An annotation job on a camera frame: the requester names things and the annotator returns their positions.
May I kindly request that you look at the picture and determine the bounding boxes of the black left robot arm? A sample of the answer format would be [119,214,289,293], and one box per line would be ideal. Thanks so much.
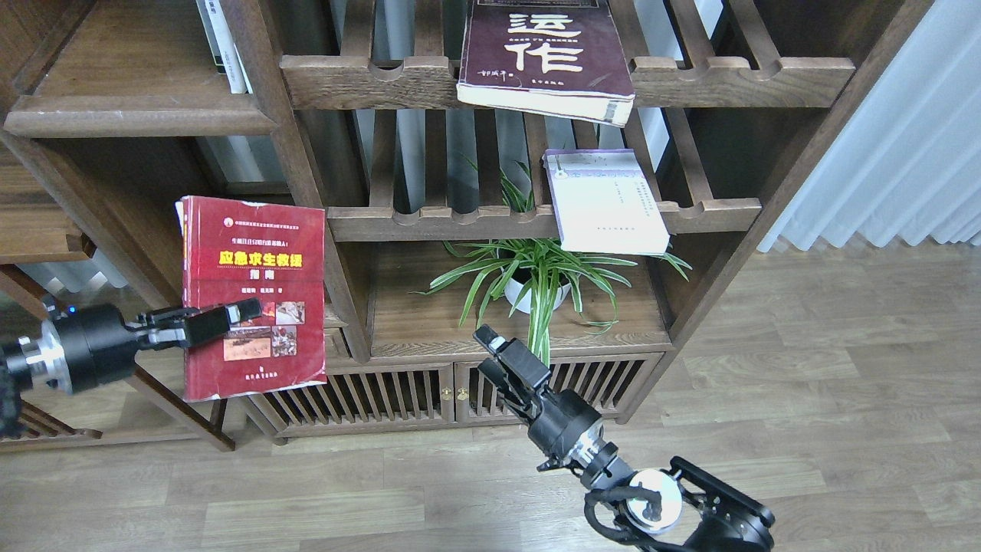
[1,297,262,437]

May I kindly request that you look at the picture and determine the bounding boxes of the white plant pot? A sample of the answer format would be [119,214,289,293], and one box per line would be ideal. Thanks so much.
[504,268,571,314]

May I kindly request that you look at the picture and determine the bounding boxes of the dark maroon book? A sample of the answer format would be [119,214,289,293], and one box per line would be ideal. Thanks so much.
[456,1,635,128]

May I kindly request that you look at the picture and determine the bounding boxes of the green spider plant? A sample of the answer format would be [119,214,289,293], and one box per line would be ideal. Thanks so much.
[415,153,692,369]

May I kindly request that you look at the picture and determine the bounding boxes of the white pleated curtain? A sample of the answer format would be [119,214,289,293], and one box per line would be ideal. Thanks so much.
[758,1,980,252]

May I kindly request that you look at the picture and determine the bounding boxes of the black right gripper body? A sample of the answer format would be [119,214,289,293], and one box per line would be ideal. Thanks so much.
[506,375,622,480]

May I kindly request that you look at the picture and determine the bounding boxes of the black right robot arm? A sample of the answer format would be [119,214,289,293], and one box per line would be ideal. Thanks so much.
[474,325,775,551]

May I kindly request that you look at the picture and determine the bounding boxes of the wooden side furniture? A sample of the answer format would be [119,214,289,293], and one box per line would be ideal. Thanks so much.
[0,146,235,453]

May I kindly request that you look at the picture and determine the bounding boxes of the white upright books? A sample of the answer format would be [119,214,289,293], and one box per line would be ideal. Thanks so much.
[196,1,252,94]

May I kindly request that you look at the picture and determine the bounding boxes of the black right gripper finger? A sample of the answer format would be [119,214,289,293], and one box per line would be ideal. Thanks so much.
[474,324,551,396]
[477,357,530,419]

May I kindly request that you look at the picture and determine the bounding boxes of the dark wooden bookshelf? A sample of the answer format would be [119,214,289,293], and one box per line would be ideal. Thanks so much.
[2,1,931,431]

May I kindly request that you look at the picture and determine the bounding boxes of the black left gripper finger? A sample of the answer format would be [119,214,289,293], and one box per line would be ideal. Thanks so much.
[187,297,261,348]

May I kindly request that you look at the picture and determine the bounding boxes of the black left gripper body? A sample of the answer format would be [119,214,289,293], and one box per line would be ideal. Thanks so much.
[38,304,193,395]

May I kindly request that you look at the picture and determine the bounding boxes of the white purple book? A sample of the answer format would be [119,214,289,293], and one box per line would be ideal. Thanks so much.
[543,148,669,255]

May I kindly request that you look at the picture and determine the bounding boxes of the red survival guide book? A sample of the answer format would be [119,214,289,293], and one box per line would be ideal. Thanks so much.
[176,195,328,402]

